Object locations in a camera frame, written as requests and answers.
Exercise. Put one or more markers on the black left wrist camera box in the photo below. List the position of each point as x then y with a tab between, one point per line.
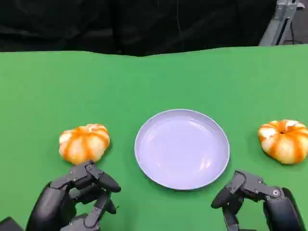
9	225

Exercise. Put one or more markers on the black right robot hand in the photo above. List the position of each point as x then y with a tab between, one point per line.
279	209

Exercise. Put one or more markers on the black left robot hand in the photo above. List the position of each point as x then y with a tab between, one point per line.
53	204

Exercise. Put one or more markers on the lilac plate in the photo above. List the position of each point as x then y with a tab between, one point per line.
180	149

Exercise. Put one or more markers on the orange white toy bread roll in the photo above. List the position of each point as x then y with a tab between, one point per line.
84	144
284	144

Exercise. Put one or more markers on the grey metal frame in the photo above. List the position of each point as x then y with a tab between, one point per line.
279	21

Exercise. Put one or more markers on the black backdrop curtain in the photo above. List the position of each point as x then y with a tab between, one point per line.
96	24

